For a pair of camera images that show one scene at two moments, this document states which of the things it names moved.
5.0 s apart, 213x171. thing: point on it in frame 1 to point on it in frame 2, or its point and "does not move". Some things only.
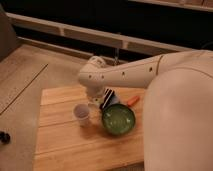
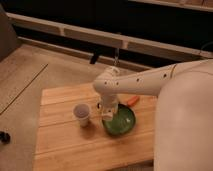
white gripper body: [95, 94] to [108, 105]
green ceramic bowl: [118, 119] does not move
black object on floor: [5, 138] does not move
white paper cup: [82, 112] does not move
